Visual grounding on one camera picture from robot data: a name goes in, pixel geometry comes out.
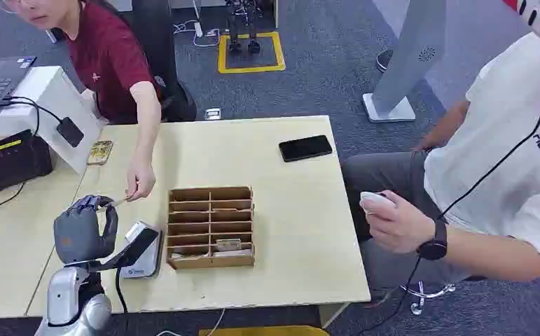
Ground white-shirted person's hand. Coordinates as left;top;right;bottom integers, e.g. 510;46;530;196
360;190;438;255

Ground red-shirted person's hand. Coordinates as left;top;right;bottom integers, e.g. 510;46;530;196
125;157;158;202

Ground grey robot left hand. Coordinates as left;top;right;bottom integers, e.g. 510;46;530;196
53;194;119;267

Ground thin card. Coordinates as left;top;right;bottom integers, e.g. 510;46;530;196
97;196;132;212

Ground white handheld controller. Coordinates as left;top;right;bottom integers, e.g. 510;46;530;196
359;190;396;215

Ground black wristwatch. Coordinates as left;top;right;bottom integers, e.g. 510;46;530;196
416;218;449;262

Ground phone with patterned case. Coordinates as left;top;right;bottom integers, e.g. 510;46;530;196
86;139;114;167

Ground chrome chair base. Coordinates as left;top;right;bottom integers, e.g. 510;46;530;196
400;280;457;316

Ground black power adapter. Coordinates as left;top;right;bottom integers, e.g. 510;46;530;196
56;116;85;149

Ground wooden card sorting box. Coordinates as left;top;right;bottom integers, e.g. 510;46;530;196
165;185;256;272

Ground black box device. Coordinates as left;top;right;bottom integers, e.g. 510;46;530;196
0;129;54;195

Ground small printed card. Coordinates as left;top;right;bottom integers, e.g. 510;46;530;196
216;238;243;252

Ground person in white shirt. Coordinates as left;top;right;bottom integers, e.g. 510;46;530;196
341;31;540;298

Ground person in red shirt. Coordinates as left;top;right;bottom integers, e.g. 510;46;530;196
0;0;162;203

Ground black smartphone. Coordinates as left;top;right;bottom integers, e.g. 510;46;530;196
278;134;333;164

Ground black office chair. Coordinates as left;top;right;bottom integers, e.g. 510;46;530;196
120;0;199;123

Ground white box stand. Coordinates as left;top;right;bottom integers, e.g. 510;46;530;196
0;65;106;175

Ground yellow floor tape square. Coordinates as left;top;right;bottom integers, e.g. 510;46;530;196
217;31;286;75

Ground dark shoe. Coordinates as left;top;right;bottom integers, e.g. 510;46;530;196
375;48;394;74

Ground yellow flat object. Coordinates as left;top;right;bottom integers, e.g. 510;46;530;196
198;325;330;336

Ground black background robot legs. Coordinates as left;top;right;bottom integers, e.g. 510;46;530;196
224;0;265;55

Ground black headset cable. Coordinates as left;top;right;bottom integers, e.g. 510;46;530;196
357;73;540;336

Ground black adapter cable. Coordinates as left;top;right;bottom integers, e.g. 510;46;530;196
0;95;62;219

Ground white cable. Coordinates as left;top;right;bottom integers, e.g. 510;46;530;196
155;307;227;336

